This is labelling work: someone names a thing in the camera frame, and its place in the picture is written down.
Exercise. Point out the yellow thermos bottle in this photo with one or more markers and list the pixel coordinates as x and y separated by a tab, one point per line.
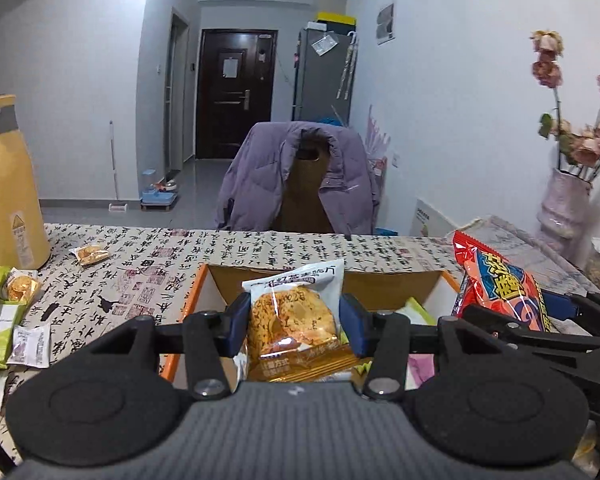
7	185

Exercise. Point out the yellow box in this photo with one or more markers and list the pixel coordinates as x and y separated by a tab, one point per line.
336	18

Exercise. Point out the white cracker snack packet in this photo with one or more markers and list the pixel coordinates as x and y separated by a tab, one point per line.
295	315

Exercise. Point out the striped folded umbrella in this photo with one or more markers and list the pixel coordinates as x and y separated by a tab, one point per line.
347	67

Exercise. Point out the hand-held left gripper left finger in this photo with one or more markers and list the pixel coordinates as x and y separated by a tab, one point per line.
240	325

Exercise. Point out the brown wooden chair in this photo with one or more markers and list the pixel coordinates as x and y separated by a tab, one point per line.
305	197

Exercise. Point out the small clear cookie packet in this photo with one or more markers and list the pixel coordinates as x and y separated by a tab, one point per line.
22	287
91	254

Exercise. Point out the white wall panel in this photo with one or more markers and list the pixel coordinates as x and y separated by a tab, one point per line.
386	23

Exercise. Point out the dried pink rose bouquet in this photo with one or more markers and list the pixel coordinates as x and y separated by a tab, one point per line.
587	145

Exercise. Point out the red colourful chips bag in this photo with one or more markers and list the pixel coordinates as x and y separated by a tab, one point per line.
500	280

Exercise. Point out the white leaning board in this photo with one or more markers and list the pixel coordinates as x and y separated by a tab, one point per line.
430	217

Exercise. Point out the pink plastic bag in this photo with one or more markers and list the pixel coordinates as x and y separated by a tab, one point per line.
377	145

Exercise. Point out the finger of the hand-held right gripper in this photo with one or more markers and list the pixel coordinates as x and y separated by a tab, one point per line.
530	332
575	310

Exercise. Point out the grey refrigerator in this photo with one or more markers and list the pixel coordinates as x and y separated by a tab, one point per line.
322	80

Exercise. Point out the calligraphy print tablecloth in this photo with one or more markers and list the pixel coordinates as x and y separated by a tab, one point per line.
145	270

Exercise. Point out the blue pet water dispenser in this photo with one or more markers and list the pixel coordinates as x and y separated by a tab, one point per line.
157	192

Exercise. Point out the pink textured vase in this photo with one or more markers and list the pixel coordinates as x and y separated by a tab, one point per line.
564	210

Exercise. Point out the white paper notice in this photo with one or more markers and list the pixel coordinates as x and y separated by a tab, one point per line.
230	67

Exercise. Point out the grey patterned cloth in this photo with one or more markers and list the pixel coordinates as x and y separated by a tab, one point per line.
510	240

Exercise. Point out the dark brown entrance door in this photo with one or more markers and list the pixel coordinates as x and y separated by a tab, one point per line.
230	120

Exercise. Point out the clear bag on refrigerator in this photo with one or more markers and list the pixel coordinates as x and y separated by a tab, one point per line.
322	44

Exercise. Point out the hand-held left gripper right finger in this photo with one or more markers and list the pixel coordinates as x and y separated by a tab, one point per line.
352	325

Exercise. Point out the purple puffer jacket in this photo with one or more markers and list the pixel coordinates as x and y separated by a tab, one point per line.
260	180

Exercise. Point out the orange cardboard box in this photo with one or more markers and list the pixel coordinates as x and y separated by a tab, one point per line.
380	290

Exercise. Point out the grey side door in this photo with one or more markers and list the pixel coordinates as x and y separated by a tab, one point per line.
176	90

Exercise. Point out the pink snack packet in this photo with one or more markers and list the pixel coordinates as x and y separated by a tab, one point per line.
422	369

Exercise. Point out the white mop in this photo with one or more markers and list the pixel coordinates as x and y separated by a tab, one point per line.
114	170

